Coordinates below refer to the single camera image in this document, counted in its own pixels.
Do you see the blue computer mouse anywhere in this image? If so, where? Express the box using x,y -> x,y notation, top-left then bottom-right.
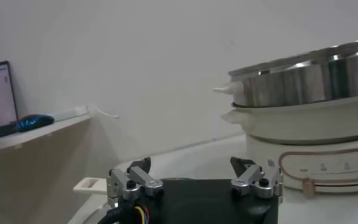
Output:
16,114 -> 55,133

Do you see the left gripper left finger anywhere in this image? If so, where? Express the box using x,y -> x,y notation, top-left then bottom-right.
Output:
105,156 -> 165,208

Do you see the black left gripper cable bundle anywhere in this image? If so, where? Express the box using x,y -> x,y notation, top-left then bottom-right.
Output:
98,203 -> 151,224

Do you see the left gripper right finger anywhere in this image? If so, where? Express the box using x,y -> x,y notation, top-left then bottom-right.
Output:
230,156 -> 285,203

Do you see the white side desk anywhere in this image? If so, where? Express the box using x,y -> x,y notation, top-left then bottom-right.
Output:
0,112 -> 119,224

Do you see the glass lid with white handle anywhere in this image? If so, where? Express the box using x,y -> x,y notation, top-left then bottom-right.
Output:
68,177 -> 113,224

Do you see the thin white cable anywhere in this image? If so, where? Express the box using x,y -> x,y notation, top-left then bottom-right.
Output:
86,104 -> 121,119

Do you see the cream electric cooker base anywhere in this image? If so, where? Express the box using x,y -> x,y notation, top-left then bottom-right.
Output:
245,133 -> 358,196

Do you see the stainless steel steamer basket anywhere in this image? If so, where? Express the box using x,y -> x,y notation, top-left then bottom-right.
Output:
212,38 -> 358,108

